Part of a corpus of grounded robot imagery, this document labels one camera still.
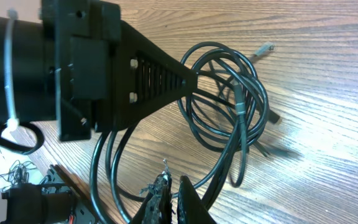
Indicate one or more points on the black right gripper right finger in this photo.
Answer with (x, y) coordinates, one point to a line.
(190, 209)

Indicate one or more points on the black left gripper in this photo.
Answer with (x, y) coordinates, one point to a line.
(144, 77)

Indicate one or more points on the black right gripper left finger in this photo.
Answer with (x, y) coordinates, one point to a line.
(157, 206)

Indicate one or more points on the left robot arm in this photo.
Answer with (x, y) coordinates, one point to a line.
(27, 86)

